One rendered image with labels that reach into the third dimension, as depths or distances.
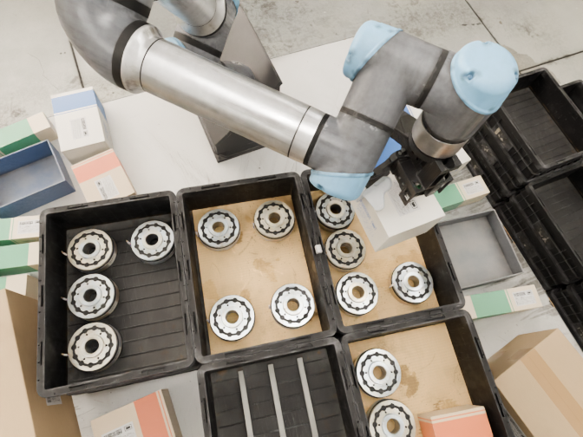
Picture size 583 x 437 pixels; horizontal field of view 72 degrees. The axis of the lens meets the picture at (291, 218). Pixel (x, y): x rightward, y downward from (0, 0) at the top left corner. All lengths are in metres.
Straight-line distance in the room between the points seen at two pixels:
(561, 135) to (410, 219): 1.32
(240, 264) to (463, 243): 0.67
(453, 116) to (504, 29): 2.57
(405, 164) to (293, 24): 2.08
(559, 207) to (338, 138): 1.54
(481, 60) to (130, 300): 0.85
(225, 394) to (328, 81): 1.04
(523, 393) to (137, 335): 0.88
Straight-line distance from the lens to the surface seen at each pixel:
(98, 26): 0.61
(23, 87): 2.62
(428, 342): 1.05
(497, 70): 0.52
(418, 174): 0.67
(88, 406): 1.17
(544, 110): 2.04
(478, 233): 1.34
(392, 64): 0.52
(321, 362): 0.98
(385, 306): 1.03
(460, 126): 0.55
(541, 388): 1.14
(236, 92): 0.54
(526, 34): 3.16
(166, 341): 1.00
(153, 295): 1.02
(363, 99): 0.52
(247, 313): 0.95
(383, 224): 0.74
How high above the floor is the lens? 1.80
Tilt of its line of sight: 68 degrees down
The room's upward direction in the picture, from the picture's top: 11 degrees clockwise
